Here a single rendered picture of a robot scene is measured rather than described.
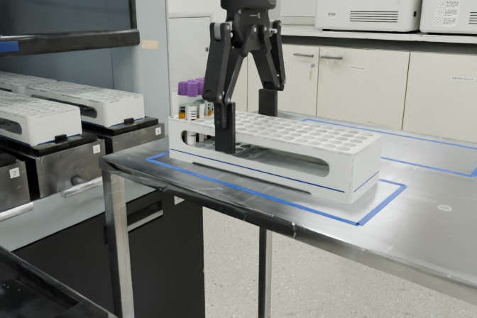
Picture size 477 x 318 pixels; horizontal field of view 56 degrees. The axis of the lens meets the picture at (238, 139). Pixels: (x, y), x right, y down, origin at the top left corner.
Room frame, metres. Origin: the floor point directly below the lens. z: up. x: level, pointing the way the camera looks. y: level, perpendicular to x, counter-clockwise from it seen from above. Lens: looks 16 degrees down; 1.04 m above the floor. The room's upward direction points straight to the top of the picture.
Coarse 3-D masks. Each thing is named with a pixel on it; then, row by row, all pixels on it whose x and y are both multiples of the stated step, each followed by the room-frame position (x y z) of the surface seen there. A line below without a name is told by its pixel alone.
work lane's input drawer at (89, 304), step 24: (0, 264) 0.39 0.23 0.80; (24, 264) 0.36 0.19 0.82; (0, 288) 0.35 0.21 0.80; (24, 288) 0.35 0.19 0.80; (48, 288) 0.33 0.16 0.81; (0, 312) 0.31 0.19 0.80; (24, 312) 0.31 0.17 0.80; (48, 312) 0.31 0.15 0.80; (72, 312) 0.30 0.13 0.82; (96, 312) 0.30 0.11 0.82
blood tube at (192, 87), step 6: (192, 84) 0.64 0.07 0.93; (192, 90) 0.64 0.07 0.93; (192, 96) 0.64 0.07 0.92; (192, 102) 0.64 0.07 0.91; (192, 108) 0.64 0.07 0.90; (192, 114) 0.64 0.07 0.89; (192, 120) 0.64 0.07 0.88; (192, 132) 0.64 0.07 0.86; (192, 138) 0.64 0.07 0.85; (192, 144) 0.64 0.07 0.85
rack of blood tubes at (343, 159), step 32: (192, 128) 0.63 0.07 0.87; (256, 128) 0.60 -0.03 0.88; (288, 128) 0.60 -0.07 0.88; (320, 128) 0.59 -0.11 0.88; (192, 160) 0.63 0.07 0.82; (224, 160) 0.59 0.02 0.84; (256, 160) 0.63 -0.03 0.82; (288, 160) 0.63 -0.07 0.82; (320, 160) 0.61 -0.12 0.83; (352, 160) 0.49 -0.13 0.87; (320, 192) 0.51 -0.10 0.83; (352, 192) 0.49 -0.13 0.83
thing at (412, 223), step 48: (144, 144) 0.72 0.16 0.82; (384, 144) 0.72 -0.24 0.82; (432, 144) 0.72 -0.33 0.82; (192, 192) 0.53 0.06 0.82; (240, 192) 0.52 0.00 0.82; (288, 192) 0.52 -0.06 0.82; (384, 192) 0.52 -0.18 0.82; (432, 192) 0.52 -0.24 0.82; (336, 240) 0.41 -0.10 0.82; (384, 240) 0.40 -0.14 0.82; (432, 240) 0.40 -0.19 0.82; (432, 288) 0.35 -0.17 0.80
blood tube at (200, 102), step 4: (200, 84) 0.66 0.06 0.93; (200, 88) 0.66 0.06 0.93; (200, 92) 0.66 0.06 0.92; (200, 96) 0.66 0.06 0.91; (200, 100) 0.66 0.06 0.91; (204, 100) 0.66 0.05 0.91; (200, 104) 0.66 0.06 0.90; (200, 108) 0.66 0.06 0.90; (200, 112) 0.66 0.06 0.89; (200, 116) 0.66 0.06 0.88; (196, 132) 0.66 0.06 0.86; (196, 136) 0.66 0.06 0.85; (200, 136) 0.66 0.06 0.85; (196, 140) 0.66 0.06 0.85; (200, 140) 0.66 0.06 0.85
